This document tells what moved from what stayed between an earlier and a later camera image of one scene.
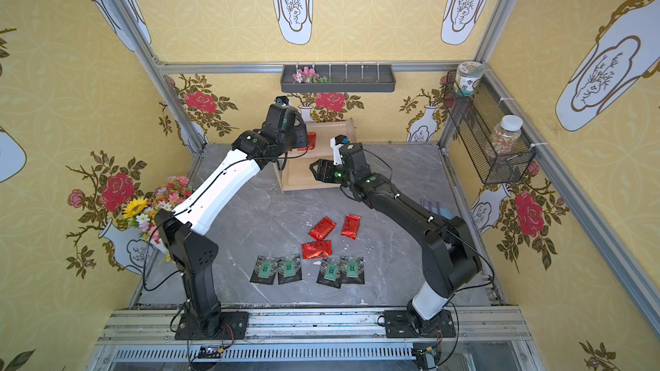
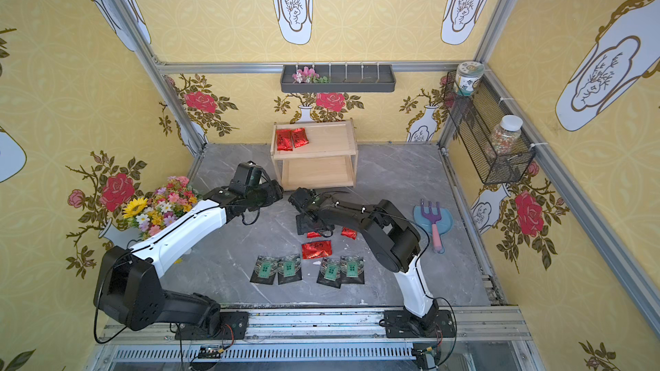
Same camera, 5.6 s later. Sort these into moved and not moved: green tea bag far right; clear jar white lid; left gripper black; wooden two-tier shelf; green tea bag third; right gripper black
Moved: left gripper black; right gripper black
Not moved: green tea bag far right; clear jar white lid; wooden two-tier shelf; green tea bag third
